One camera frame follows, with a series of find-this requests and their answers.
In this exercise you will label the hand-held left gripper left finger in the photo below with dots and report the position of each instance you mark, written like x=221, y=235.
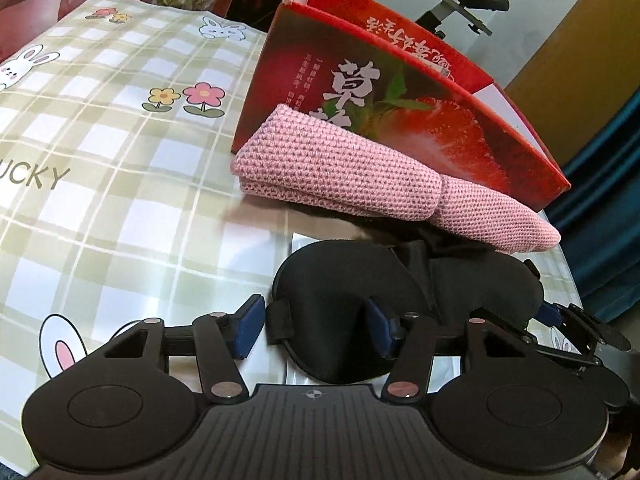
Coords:
x=248, y=327

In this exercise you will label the pink knitted cloth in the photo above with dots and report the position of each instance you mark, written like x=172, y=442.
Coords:
x=350, y=175

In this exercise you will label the black eye mask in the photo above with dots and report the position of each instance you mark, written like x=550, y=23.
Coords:
x=340, y=280

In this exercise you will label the checked bunny tablecloth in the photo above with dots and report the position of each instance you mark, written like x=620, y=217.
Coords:
x=125, y=210

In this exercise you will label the teal curtain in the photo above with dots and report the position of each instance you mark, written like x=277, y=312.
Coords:
x=600, y=200

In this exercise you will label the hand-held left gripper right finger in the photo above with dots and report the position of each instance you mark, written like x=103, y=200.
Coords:
x=379, y=330

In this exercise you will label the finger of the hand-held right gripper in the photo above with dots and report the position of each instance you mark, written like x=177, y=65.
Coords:
x=551, y=313
x=565, y=356

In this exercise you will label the red printed backdrop cloth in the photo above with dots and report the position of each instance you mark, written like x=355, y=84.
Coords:
x=30, y=10

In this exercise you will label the red cardboard box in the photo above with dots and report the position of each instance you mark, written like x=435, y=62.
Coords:
x=450, y=125

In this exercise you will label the wooden door panel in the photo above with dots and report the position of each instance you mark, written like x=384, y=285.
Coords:
x=575, y=60

